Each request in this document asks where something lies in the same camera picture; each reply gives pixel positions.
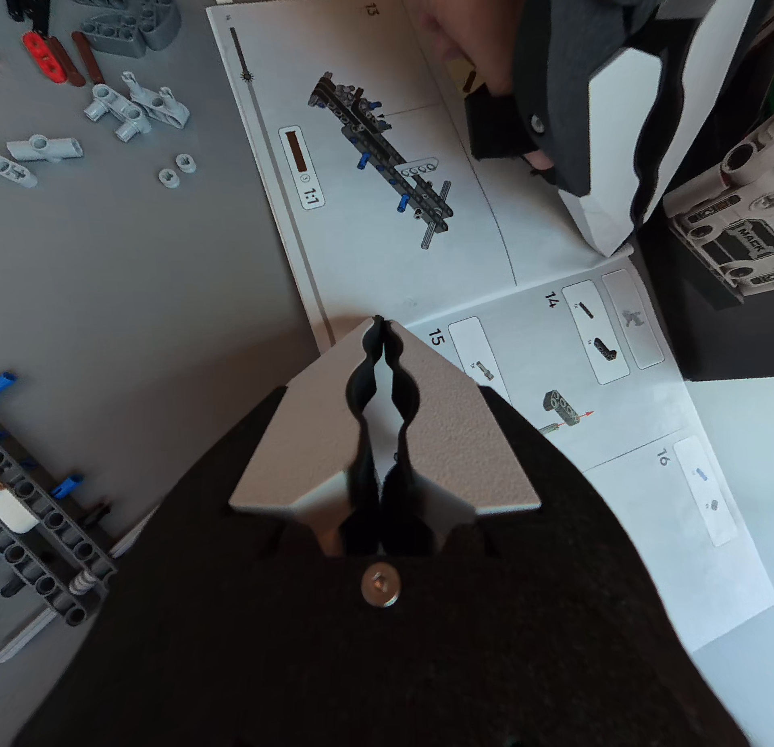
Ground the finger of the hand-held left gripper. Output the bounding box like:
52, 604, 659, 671
558, 46, 673, 259
630, 0, 774, 226

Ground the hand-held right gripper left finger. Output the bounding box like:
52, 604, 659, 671
229, 314, 385, 557

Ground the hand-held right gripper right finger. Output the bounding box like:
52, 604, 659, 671
380, 319, 543, 557

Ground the lego instruction booklet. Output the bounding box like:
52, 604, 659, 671
206, 0, 774, 654

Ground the white lego truck cab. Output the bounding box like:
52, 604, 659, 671
662, 118, 774, 298

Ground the grey lego connector with pins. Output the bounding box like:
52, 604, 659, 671
83, 83, 152, 143

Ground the light grey angled lego connector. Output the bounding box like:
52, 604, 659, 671
5, 134, 85, 165

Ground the light grey thin lego beam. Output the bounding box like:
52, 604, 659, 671
0, 156, 39, 189

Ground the brown lego axle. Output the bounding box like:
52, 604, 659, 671
47, 35, 87, 89
71, 29, 107, 86

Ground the red thin lego beam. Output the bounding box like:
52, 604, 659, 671
22, 31, 68, 85

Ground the person's left hand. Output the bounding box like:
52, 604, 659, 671
387, 0, 555, 174

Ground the black box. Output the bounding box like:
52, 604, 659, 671
634, 51, 774, 383

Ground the dark grey lego frame assembly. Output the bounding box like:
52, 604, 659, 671
0, 438, 119, 628

